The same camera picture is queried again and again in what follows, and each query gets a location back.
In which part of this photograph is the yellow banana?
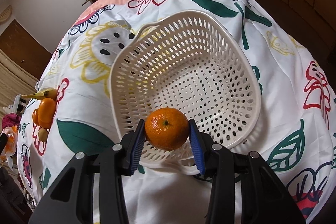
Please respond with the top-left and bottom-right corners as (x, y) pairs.
(21, 88), (58, 101)

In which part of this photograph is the large orange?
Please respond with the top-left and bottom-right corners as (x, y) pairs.
(38, 98), (56, 129)

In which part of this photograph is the mandarin orange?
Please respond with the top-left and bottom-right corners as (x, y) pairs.
(145, 107), (189, 151)

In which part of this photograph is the small yellow-green lemon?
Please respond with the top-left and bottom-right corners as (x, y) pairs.
(38, 128), (49, 143)

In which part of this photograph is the floral white duvet cover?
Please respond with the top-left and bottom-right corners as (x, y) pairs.
(17, 0), (335, 223)

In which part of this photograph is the beige curtain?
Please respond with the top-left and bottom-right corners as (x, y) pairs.
(0, 51), (38, 119)

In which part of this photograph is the small orange behind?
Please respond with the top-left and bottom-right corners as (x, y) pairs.
(32, 109), (39, 126)

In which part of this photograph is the white perforated plastic basket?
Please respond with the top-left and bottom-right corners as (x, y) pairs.
(109, 9), (262, 176)

